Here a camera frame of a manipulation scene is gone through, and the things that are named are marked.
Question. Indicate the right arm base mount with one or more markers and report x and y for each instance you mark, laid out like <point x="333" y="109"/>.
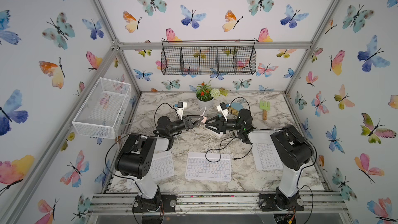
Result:
<point x="279" y="202"/>

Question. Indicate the white power strip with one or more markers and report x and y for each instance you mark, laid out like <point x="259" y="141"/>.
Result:
<point x="219" y="135"/>

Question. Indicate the white keyboard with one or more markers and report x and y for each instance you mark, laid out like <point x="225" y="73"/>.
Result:
<point x="208" y="166"/>
<point x="266" y="156"/>
<point x="162" y="166"/>

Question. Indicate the potted artificial plant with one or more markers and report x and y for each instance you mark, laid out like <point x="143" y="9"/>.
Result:
<point x="206" y="94"/>

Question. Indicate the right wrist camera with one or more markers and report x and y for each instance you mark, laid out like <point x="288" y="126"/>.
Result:
<point x="223" y="108"/>

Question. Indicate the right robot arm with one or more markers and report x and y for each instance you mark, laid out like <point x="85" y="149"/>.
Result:
<point x="294" y="152"/>

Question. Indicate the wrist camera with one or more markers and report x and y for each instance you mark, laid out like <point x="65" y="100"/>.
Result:
<point x="223" y="108"/>
<point x="180" y="107"/>

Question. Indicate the white mesh wall basket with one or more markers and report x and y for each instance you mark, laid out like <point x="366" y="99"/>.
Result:
<point x="101" y="114"/>

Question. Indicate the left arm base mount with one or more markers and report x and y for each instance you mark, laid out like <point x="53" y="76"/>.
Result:
<point x="160" y="202"/>

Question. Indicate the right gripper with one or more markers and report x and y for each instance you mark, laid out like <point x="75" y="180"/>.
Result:
<point x="221" y="124"/>

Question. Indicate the black wire wall basket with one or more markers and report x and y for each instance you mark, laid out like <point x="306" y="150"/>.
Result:
<point x="208" y="57"/>

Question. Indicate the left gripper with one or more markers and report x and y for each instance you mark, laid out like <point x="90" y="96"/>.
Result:
<point x="186" y="124"/>

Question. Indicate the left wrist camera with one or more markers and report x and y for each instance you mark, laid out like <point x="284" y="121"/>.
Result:
<point x="180" y="107"/>

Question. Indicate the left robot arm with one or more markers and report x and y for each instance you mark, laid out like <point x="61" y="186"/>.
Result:
<point x="135" y="158"/>

